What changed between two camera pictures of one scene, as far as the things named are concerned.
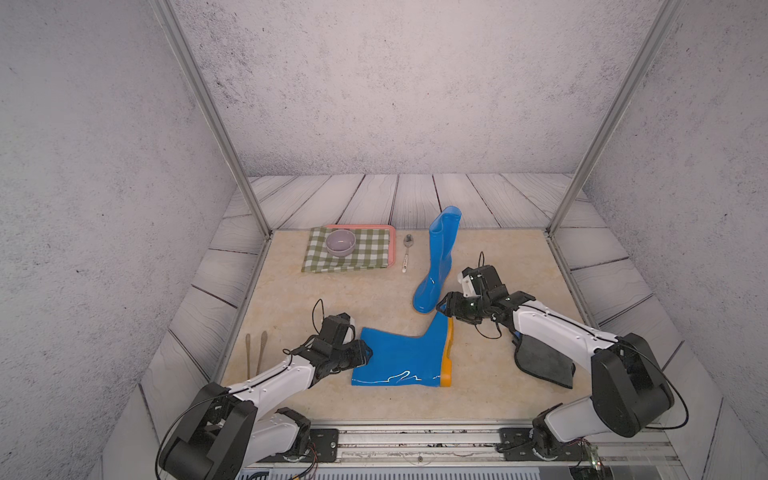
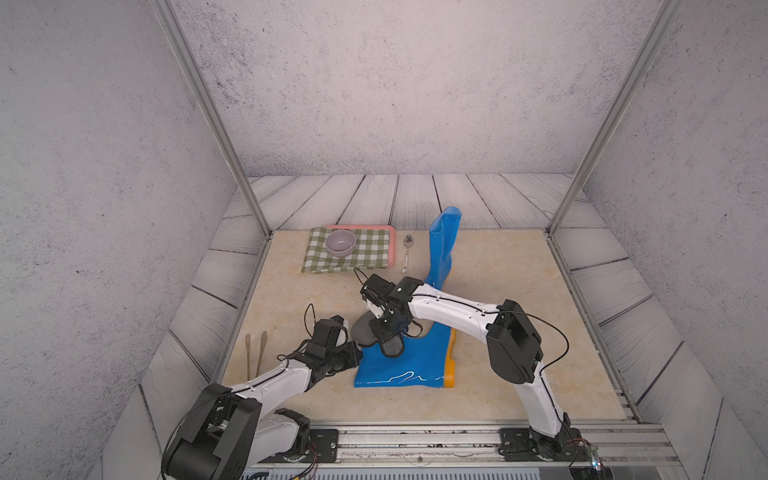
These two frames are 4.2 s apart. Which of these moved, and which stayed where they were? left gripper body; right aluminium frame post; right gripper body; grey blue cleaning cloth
Moved: grey blue cleaning cloth; right gripper body
Stayed: right aluminium frame post; left gripper body
